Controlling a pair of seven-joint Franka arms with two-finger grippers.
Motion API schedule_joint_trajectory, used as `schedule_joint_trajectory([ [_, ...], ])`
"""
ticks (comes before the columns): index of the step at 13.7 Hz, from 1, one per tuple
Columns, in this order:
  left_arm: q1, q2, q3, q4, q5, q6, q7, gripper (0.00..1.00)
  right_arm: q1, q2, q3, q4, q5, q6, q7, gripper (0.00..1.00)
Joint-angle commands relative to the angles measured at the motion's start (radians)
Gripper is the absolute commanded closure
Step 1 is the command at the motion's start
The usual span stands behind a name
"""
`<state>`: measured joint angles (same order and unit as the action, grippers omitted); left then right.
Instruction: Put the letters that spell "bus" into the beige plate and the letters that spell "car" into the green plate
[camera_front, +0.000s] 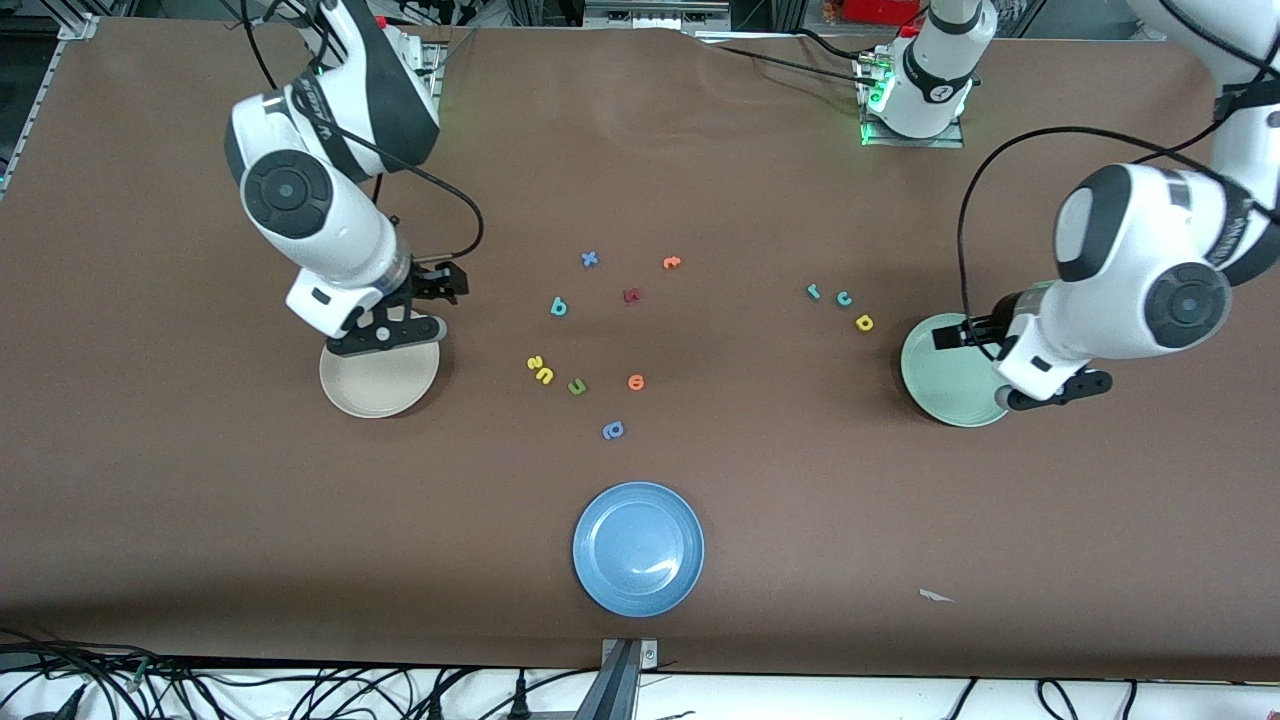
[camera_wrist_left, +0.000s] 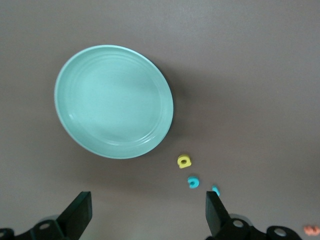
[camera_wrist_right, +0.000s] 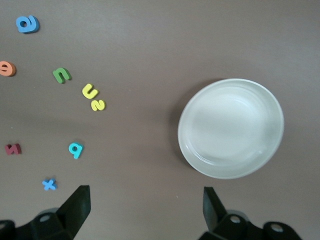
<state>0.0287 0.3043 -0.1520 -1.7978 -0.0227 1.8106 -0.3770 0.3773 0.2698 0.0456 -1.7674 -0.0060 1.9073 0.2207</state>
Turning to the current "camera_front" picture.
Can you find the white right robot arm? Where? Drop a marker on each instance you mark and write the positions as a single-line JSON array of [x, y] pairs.
[[330, 230]]

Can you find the metal left arm base mount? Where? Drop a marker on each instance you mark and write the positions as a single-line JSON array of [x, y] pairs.
[[950, 140]]

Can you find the aluminium profile bracket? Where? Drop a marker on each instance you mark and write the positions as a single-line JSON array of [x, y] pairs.
[[622, 680]]

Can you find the red box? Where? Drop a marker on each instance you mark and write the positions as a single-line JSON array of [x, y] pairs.
[[880, 10]]

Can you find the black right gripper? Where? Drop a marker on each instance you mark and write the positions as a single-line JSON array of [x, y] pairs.
[[428, 283]]

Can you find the periwinkle foam letter a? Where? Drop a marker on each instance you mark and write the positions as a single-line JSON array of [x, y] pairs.
[[613, 430]]

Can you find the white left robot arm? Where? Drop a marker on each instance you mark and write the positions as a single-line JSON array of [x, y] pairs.
[[1130, 260]]

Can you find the grey metal rail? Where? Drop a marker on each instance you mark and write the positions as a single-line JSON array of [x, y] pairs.
[[650, 15]]

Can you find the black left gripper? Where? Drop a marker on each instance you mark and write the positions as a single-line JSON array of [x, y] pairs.
[[985, 327]]

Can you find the aluminium corner bracket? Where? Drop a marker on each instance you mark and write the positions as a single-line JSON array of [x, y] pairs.
[[78, 27]]

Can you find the metal right arm base mount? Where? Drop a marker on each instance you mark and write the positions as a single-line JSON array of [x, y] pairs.
[[425, 60]]

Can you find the pale green round plate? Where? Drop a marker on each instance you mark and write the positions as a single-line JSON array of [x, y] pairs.
[[950, 385]]

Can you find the beige round plate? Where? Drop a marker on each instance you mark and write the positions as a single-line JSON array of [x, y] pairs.
[[380, 385]]

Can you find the brown paper table cover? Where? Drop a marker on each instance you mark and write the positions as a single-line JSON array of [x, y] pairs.
[[640, 150]]

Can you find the blue round plate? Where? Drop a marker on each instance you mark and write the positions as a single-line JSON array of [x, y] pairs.
[[640, 550]]

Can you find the white paper scrap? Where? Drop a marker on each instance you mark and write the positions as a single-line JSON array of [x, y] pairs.
[[936, 597]]

